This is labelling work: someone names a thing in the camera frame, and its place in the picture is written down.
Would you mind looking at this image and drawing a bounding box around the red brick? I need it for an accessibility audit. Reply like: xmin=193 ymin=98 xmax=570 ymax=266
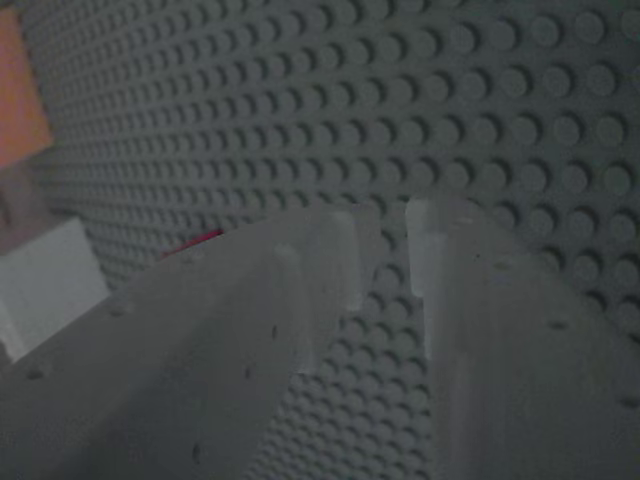
xmin=159 ymin=228 xmax=224 ymax=259

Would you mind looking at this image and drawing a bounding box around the white block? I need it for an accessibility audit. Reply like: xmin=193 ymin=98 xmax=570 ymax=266
xmin=0 ymin=217 xmax=111 ymax=364

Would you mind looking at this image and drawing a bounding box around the orange block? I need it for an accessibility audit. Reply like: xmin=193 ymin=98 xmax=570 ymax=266
xmin=0 ymin=9 xmax=54 ymax=169

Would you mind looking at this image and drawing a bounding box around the grey studded baseplate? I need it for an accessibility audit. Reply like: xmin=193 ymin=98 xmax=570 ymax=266
xmin=19 ymin=0 xmax=640 ymax=480

